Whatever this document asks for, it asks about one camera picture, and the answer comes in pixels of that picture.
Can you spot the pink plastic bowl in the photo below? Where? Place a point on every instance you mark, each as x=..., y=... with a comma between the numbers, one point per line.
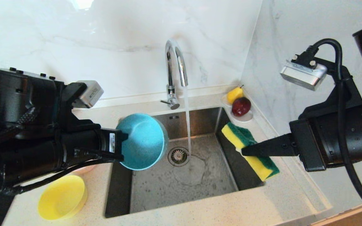
x=85, y=169

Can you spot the stainless steel sink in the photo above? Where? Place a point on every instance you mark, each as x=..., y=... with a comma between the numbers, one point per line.
x=174, y=188

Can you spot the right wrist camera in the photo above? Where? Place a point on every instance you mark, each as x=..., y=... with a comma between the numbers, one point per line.
x=303, y=73

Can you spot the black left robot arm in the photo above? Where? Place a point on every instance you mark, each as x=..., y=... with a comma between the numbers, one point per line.
x=27, y=131

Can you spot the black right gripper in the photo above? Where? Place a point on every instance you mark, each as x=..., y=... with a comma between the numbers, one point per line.
x=306, y=144

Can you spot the green and yellow sponge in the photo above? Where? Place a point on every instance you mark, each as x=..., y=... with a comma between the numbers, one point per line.
x=256, y=163

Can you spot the red apple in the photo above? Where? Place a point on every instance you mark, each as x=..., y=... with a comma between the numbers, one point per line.
x=241, y=106

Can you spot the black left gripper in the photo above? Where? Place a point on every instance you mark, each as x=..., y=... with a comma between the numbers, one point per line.
x=105, y=144

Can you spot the metal sink drain strainer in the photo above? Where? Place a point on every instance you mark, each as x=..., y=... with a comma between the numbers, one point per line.
x=178, y=156

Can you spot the chrome gooseneck faucet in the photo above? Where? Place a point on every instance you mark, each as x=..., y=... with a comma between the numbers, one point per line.
x=169, y=72

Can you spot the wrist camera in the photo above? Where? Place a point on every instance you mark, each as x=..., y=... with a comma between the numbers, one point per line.
x=303, y=73
x=90, y=94

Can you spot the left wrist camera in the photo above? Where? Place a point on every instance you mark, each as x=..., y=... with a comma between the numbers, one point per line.
x=90, y=94

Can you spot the yellow pear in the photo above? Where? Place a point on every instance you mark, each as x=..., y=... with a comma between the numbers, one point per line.
x=234, y=95

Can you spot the blue plastic bowl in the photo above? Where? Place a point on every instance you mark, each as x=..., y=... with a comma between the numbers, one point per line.
x=143, y=141

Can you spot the yellow plastic bowl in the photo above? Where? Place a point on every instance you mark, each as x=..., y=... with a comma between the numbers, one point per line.
x=62, y=197

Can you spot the small white dish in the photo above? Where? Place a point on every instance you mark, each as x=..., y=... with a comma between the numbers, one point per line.
x=246, y=118

